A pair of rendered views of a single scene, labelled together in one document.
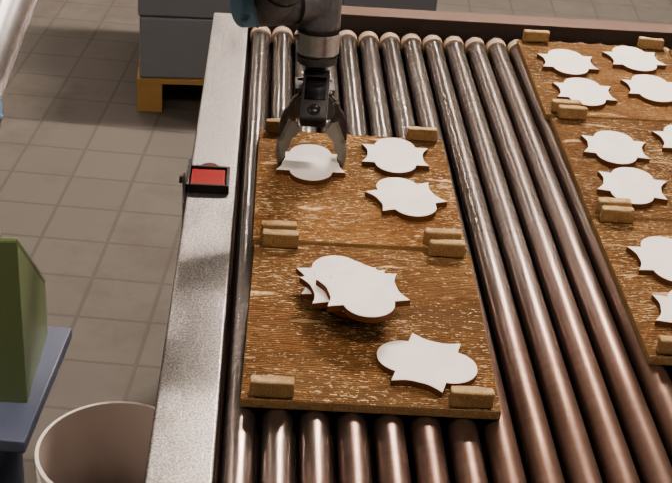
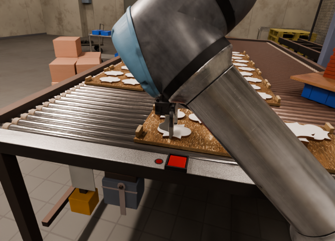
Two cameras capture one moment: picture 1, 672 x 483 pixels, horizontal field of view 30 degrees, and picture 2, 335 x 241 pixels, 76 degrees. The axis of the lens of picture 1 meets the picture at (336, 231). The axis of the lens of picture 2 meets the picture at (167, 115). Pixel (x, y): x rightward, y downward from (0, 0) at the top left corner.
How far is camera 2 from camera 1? 2.11 m
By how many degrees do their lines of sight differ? 66
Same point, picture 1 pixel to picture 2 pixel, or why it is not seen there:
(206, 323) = not seen: hidden behind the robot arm
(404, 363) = (318, 135)
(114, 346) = not seen: outside the picture
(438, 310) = not seen: hidden behind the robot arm
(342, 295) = (304, 133)
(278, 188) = (193, 142)
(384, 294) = (296, 125)
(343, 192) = (196, 128)
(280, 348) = (325, 160)
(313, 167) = (179, 129)
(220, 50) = (19, 139)
